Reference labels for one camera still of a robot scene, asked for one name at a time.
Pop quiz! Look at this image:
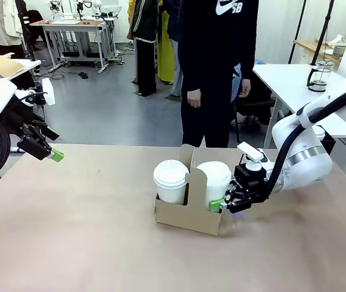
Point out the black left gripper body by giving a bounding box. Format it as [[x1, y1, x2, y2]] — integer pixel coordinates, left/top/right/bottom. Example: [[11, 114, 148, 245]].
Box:
[[0, 96, 45, 144]]

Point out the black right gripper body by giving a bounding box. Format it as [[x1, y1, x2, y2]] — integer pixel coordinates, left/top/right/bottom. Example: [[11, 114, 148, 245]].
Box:
[[232, 162, 271, 214]]

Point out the white plastic cup lid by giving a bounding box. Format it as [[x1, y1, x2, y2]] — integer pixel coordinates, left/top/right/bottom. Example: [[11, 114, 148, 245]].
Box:
[[153, 158, 190, 187], [195, 161, 233, 187]]

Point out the brown cardboard cup carrier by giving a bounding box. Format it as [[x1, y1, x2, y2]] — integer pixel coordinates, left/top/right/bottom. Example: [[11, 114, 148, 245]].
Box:
[[154, 144, 224, 237]]

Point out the glass french press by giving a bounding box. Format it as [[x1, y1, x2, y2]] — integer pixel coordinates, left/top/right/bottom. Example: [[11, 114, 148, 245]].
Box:
[[306, 60, 333, 93]]

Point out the person's right forearm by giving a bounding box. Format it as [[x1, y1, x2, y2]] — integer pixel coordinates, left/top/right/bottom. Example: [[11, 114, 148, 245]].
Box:
[[179, 45, 204, 92]]

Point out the person's left forearm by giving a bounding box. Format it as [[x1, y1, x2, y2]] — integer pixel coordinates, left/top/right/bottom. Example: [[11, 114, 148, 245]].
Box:
[[235, 30, 258, 82]]

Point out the person's left hand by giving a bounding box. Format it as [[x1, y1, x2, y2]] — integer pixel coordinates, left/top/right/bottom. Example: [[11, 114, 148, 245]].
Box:
[[238, 78, 252, 98]]

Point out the person's right hand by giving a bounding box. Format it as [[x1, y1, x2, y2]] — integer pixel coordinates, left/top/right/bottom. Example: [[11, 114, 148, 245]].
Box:
[[186, 88, 203, 110]]

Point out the white table with cardboard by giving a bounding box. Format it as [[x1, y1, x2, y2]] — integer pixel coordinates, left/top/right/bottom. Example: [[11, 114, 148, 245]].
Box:
[[7, 59, 43, 78]]

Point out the black chair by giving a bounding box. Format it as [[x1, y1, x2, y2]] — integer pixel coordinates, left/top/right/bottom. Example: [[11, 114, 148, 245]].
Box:
[[235, 96, 279, 142]]

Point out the black stand pole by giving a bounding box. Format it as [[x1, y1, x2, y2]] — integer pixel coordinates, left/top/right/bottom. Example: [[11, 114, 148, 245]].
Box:
[[15, 0, 37, 63]]

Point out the white side table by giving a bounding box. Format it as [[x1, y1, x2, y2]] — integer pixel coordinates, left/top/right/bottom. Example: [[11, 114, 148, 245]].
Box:
[[251, 63, 346, 138]]

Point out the white metal-legged workbench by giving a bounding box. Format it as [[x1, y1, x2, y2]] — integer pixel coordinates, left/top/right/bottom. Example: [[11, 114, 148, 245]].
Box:
[[29, 19, 113, 75]]

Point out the small white background robot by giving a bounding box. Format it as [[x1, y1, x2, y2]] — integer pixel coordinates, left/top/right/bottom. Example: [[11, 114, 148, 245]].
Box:
[[48, 0, 64, 23], [74, 0, 103, 23]]

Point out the person in black hoodie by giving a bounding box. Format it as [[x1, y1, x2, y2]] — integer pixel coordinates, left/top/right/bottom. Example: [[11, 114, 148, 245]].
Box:
[[177, 0, 259, 149]]

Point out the bystander in dark jacket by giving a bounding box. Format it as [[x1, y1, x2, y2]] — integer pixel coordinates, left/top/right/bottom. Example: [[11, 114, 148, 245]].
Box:
[[129, 0, 162, 97]]

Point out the yellow garment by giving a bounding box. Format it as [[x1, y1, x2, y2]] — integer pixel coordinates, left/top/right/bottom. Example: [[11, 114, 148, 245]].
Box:
[[156, 29, 176, 85]]

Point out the wooden shelf board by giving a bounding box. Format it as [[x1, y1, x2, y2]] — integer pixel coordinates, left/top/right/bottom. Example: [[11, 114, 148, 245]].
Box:
[[293, 39, 343, 67]]

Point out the stack of grey dishes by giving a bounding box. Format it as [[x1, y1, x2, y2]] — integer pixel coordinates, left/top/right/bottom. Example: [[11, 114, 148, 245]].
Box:
[[330, 35, 346, 60]]

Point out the black tripod stand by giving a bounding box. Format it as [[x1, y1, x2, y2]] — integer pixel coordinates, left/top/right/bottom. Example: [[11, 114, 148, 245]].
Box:
[[288, 0, 335, 67]]

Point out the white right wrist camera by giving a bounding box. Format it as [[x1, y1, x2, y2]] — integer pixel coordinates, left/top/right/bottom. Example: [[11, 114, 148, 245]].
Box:
[[236, 141, 268, 172]]

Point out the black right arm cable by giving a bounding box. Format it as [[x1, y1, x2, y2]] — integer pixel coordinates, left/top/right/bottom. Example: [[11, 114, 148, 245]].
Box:
[[263, 78, 346, 199]]

